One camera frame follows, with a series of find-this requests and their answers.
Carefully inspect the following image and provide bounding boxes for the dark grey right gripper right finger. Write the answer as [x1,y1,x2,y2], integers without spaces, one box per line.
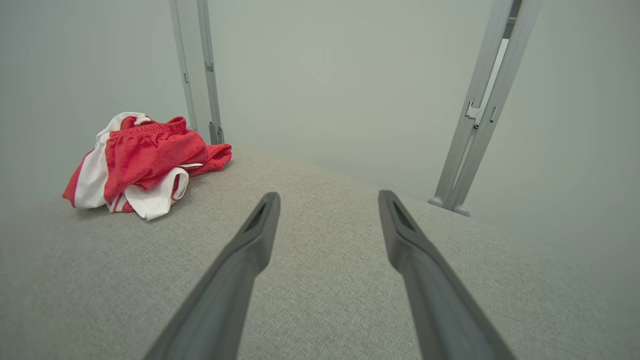
[378,190,516,360]

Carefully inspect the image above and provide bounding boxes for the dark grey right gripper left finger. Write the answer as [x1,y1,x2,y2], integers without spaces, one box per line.
[144,192,281,360]

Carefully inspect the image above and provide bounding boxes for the red jersey with white sleeves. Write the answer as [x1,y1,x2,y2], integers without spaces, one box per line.
[96,112,191,221]

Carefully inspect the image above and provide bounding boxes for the red shorts with white stripe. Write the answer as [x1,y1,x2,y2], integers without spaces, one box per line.
[62,116,233,208]

